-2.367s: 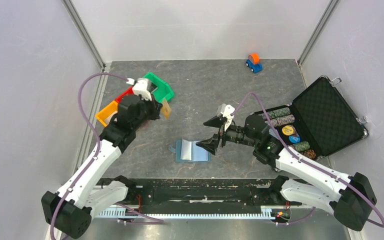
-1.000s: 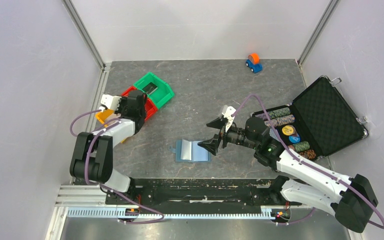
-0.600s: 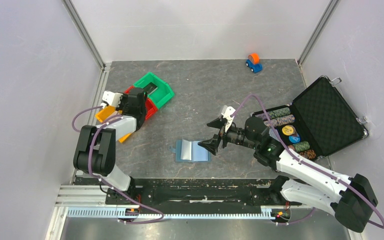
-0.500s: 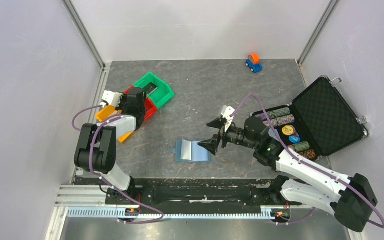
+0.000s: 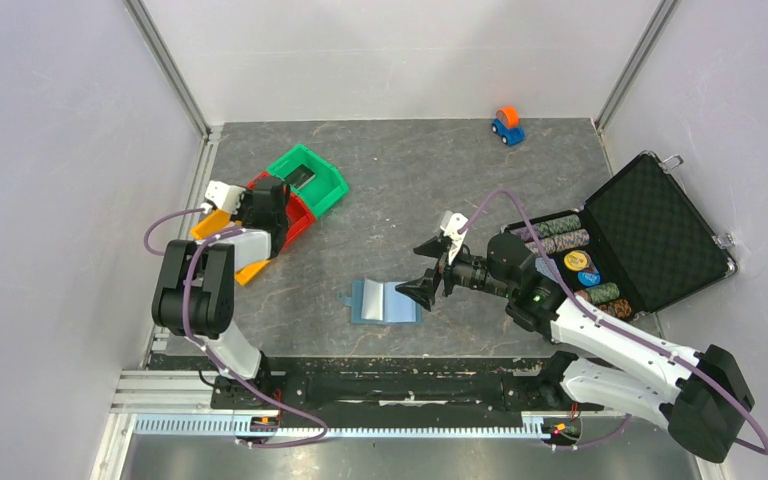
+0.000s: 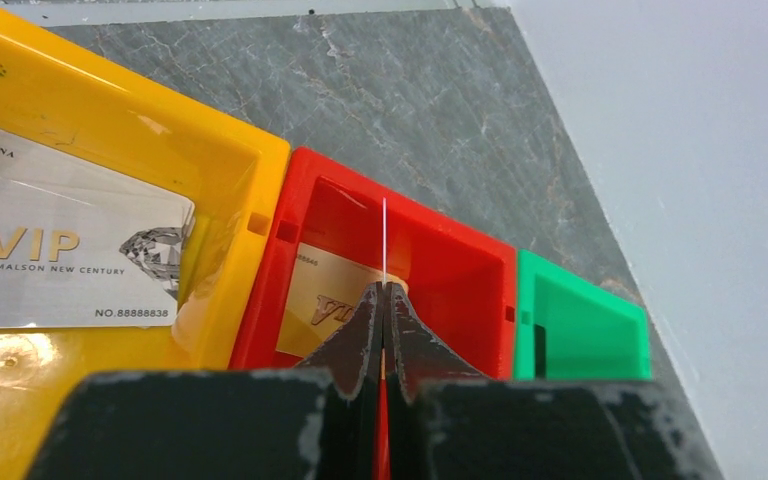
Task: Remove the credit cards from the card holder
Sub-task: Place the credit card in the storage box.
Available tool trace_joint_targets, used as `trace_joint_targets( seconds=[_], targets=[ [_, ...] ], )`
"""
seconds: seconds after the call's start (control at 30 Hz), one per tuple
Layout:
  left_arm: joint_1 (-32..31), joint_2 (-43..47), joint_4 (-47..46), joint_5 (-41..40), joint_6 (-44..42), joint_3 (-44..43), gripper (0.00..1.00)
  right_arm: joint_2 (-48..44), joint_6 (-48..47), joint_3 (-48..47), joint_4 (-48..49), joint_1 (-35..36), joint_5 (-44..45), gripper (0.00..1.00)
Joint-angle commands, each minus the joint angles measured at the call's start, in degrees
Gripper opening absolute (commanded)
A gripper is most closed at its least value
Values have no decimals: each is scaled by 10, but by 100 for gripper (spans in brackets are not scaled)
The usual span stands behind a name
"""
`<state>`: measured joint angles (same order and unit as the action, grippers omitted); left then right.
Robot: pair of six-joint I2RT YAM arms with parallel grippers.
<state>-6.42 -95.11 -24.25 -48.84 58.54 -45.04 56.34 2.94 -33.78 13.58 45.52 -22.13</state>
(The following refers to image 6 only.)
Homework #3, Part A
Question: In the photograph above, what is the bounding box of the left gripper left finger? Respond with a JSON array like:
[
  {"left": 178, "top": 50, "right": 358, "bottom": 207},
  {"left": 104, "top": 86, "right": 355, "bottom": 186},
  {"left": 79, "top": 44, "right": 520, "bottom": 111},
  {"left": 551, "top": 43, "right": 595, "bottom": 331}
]
[{"left": 26, "top": 283, "right": 384, "bottom": 479}]

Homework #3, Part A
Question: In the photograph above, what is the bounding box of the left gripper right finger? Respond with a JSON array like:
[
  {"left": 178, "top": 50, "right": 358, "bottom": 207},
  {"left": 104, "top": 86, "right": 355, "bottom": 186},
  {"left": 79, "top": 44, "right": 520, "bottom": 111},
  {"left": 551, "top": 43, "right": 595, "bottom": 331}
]
[{"left": 383, "top": 283, "right": 721, "bottom": 479}]

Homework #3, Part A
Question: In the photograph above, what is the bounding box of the gold credit card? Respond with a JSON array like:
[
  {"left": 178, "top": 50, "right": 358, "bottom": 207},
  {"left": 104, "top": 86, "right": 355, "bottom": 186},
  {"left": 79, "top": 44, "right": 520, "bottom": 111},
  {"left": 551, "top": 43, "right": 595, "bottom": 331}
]
[
  {"left": 381, "top": 197, "right": 388, "bottom": 286},
  {"left": 275, "top": 243, "right": 413, "bottom": 365}
]

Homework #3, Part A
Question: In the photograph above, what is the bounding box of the white VIP credit card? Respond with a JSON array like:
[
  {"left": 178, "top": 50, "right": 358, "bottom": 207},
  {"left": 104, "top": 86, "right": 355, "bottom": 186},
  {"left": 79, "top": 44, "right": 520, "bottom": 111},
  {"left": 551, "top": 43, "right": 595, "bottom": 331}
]
[{"left": 0, "top": 177, "right": 194, "bottom": 329}]

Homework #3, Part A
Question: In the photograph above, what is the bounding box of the grey card in yellow bin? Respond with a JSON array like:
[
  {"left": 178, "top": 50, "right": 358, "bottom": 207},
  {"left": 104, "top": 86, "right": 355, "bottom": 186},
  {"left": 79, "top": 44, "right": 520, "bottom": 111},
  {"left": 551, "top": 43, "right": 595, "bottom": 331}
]
[{"left": 0, "top": 130, "right": 188, "bottom": 203}]

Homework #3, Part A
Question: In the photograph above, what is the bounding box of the red plastic bin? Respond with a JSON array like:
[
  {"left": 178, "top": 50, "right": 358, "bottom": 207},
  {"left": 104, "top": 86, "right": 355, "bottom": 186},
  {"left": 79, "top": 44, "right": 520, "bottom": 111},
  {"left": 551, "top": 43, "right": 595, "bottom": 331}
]
[{"left": 229, "top": 148, "right": 516, "bottom": 378}]

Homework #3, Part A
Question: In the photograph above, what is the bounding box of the green plastic bin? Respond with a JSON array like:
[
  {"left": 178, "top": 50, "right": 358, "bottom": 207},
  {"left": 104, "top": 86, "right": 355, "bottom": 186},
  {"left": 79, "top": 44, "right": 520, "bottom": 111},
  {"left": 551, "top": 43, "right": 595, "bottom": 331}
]
[{"left": 512, "top": 250, "right": 652, "bottom": 380}]

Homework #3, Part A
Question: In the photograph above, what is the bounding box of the yellow plastic bin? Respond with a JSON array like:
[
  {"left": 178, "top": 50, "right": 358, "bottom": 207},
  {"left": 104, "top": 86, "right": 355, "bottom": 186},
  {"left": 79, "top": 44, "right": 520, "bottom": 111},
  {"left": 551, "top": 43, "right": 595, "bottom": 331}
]
[{"left": 0, "top": 8, "right": 290, "bottom": 479}]

